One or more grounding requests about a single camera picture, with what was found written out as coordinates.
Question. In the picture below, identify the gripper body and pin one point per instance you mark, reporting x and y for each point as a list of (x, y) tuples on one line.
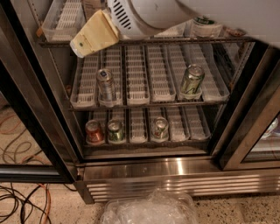
[(136, 17)]

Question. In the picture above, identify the pale labelled plastic bottle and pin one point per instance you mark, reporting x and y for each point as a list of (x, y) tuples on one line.
[(90, 7)]

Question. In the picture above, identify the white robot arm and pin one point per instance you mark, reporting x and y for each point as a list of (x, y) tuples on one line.
[(140, 19)]

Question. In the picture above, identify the shelf glide tray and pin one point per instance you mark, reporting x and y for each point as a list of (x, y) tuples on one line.
[(161, 84), (83, 91), (213, 87), (175, 31), (63, 20), (137, 87)]

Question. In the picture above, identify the green white labelled bottle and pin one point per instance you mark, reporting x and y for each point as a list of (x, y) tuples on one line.
[(204, 27)]

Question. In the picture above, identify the stainless steel display fridge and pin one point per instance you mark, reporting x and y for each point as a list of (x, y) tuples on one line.
[(107, 174)]

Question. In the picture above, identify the red orange labelled bottle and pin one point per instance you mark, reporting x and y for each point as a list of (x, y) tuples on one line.
[(230, 32)]

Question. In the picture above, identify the right glass fridge door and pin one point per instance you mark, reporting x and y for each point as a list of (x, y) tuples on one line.
[(256, 143)]

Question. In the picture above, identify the silver blue can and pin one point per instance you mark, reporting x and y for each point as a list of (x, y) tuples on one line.
[(106, 85)]

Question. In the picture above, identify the dark green soda can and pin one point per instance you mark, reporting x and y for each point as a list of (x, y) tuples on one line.
[(115, 131)]

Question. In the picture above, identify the red soda can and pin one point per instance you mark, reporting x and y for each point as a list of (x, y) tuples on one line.
[(94, 132)]

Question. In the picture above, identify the green silver can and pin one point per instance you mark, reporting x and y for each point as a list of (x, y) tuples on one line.
[(193, 77)]

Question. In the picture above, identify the green red white can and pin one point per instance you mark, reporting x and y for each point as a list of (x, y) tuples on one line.
[(159, 128)]

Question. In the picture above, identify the clear crumpled plastic bag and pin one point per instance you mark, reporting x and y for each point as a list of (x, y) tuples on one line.
[(159, 207)]

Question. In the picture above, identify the top wire shelf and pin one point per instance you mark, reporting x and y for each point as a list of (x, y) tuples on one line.
[(182, 41)]

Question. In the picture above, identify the middle wire shelf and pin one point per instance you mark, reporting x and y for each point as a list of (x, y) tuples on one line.
[(152, 105)]

